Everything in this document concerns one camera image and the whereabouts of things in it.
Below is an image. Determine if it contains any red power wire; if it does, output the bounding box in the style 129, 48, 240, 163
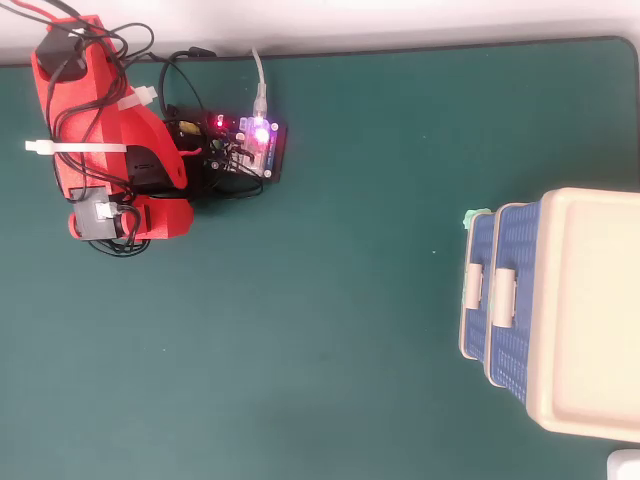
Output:
7, 0, 60, 19

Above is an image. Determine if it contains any white zip tie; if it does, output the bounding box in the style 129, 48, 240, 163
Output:
25, 140, 127, 157
118, 86, 159, 113

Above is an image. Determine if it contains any red gripper body with servo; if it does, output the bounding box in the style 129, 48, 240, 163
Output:
67, 185, 146, 244

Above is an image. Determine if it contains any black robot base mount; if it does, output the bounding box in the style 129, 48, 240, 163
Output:
124, 144, 172, 194

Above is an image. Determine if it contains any thin black servo cable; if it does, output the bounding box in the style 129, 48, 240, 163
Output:
42, 0, 157, 151

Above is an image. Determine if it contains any white USB cable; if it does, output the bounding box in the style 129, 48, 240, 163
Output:
249, 47, 272, 120

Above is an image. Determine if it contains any robot controller circuit board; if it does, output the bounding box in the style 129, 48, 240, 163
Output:
167, 105, 290, 184

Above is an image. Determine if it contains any blue wicker drawer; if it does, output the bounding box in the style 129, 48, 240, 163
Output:
486, 201, 544, 406
463, 212, 497, 362

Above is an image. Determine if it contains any beige plastic drawer cabinet frame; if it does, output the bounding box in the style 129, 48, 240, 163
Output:
458, 187, 640, 444

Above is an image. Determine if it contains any blue wicker drawer, long handle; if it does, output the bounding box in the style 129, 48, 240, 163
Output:
486, 201, 544, 406

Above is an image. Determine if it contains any white box corner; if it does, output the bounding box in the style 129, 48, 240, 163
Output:
607, 449, 640, 480

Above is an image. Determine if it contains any green putty blob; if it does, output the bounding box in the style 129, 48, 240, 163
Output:
462, 207, 490, 231

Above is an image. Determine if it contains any thick black power cable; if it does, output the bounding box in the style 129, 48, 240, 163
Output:
158, 46, 219, 121

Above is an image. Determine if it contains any green desk mat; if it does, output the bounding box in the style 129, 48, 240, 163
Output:
0, 34, 640, 480

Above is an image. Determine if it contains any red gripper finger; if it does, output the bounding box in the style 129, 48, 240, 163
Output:
144, 198, 195, 240

